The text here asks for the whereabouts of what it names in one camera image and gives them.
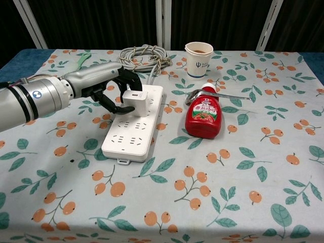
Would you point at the white metal frame post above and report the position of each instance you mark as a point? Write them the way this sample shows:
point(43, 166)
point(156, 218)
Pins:
point(30, 22)
point(269, 25)
point(163, 22)

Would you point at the floral tablecloth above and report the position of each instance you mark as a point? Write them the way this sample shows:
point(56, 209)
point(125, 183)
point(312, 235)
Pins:
point(202, 182)

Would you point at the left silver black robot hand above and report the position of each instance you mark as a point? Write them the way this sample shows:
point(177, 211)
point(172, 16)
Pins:
point(93, 78)

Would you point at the white paper cup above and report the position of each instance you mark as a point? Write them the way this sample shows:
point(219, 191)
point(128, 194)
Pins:
point(198, 63)

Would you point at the white power strip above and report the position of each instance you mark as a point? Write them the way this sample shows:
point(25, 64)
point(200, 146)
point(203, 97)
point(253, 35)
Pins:
point(129, 141)

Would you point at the metal spoon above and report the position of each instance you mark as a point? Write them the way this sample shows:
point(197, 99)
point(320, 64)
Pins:
point(227, 95)

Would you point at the green plastic comb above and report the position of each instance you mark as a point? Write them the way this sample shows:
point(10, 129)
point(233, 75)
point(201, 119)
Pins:
point(83, 60)

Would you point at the black pleated curtain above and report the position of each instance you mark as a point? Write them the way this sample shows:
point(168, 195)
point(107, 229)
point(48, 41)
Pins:
point(101, 22)
point(217, 22)
point(10, 25)
point(303, 25)

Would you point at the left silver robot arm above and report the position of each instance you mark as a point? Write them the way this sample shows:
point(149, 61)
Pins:
point(30, 101)

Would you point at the red ketchup bottle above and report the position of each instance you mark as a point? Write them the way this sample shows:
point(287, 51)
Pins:
point(203, 116)

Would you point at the white power adapter cube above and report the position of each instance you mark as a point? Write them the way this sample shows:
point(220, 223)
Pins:
point(136, 105)

